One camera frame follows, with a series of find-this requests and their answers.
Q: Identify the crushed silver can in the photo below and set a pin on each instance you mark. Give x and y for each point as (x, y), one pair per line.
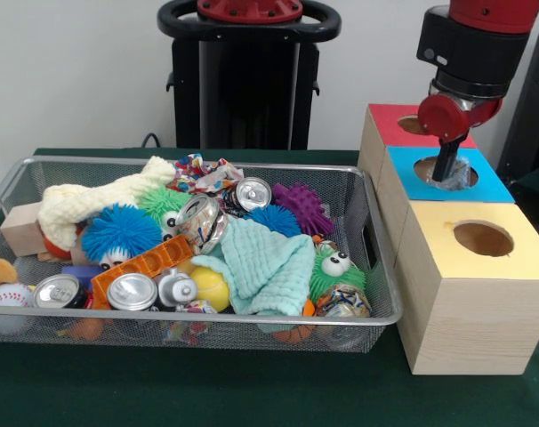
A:
(203, 222)

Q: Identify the blue spiky toy with eyes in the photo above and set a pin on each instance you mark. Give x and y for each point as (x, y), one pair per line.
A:
(118, 229)

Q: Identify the black drink can silver top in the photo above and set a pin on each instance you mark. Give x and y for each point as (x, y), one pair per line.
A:
(251, 193)

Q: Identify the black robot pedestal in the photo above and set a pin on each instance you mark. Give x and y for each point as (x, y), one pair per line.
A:
(243, 89)

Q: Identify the white baseball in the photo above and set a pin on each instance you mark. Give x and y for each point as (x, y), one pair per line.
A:
(9, 297)

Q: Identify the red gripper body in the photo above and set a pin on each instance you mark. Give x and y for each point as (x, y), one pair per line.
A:
(443, 118)

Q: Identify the green spiky toy with eyes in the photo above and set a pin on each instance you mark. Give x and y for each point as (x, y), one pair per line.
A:
(336, 284)

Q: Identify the wooden box with three holes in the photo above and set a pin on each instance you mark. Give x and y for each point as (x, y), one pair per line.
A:
(474, 320)

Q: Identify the long clear bottle blue label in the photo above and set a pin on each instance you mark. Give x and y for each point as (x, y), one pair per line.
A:
(460, 175)

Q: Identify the black upright panel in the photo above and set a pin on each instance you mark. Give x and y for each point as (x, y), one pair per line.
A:
(532, 133)

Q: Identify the dark green table cloth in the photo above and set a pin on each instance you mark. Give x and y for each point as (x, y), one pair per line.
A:
(251, 391)

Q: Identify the purple spiky ball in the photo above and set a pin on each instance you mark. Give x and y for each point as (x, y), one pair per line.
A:
(305, 207)

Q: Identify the cream knit cloth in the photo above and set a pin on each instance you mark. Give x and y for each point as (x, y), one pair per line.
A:
(114, 189)

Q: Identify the yellow ball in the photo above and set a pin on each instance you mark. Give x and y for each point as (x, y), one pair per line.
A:
(209, 287)

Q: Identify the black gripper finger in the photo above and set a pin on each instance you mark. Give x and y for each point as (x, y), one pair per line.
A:
(446, 160)

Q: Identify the mint green cloth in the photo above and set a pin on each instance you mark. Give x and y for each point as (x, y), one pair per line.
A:
(269, 267)

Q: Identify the orange plastic tray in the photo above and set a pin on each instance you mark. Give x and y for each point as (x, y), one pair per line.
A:
(163, 260)

